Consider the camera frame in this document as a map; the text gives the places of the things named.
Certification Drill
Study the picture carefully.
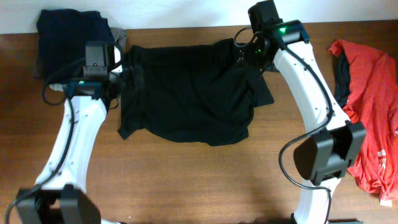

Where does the red t-shirt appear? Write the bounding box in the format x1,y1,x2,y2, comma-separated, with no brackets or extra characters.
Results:
328,39,397,202

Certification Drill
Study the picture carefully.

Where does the folded grey garment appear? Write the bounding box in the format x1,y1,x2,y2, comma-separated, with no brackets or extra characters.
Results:
33,27,127,91

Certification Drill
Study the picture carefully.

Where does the black polo shirt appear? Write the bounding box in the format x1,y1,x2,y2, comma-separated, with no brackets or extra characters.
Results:
118,39,274,146

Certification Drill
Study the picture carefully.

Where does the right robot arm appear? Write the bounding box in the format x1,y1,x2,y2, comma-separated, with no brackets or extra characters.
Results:
244,1,366,223

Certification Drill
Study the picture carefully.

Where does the folded navy blue garment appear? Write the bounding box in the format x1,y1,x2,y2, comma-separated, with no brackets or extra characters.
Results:
37,9,114,78

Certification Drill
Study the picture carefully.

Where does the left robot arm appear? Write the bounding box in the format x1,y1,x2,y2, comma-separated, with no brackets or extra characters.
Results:
5,42,124,224

